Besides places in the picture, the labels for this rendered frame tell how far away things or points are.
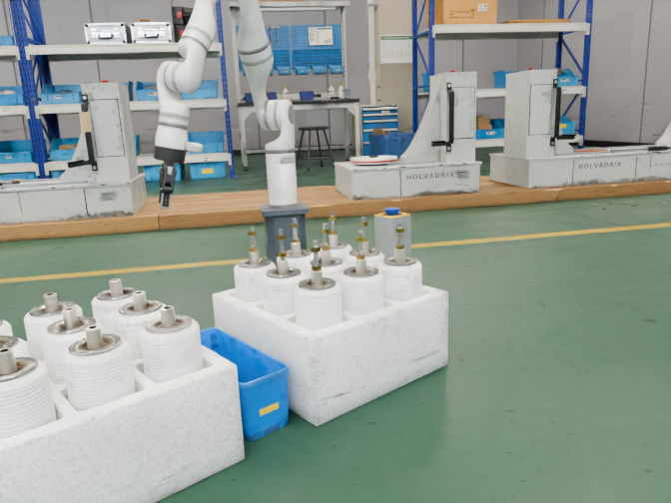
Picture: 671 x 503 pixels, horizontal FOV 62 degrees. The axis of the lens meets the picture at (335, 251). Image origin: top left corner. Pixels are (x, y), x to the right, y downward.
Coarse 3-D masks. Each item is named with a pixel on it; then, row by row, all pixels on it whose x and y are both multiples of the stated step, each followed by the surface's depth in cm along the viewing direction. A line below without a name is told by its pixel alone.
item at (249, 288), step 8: (272, 264) 127; (240, 272) 125; (248, 272) 124; (256, 272) 124; (264, 272) 125; (240, 280) 125; (248, 280) 124; (256, 280) 124; (240, 288) 126; (248, 288) 125; (256, 288) 125; (240, 296) 126; (248, 296) 125; (256, 296) 125
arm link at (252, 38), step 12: (240, 0) 141; (252, 0) 144; (252, 12) 145; (240, 24) 148; (252, 24) 147; (240, 36) 150; (252, 36) 149; (264, 36) 151; (240, 48) 152; (252, 48) 151; (264, 48) 153
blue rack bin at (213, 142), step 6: (198, 132) 605; (204, 132) 606; (210, 132) 607; (216, 132) 608; (222, 132) 609; (192, 138) 605; (198, 138) 606; (204, 138) 607; (210, 138) 608; (216, 138) 609; (222, 138) 610; (204, 144) 562; (210, 144) 563; (216, 144) 565; (222, 144) 566; (204, 150) 565; (210, 150) 566; (216, 150) 567; (222, 150) 568
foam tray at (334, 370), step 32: (224, 320) 128; (256, 320) 116; (288, 320) 111; (352, 320) 110; (384, 320) 113; (416, 320) 120; (288, 352) 109; (320, 352) 103; (352, 352) 109; (384, 352) 115; (416, 352) 121; (288, 384) 111; (320, 384) 105; (352, 384) 110; (384, 384) 116; (320, 416) 106
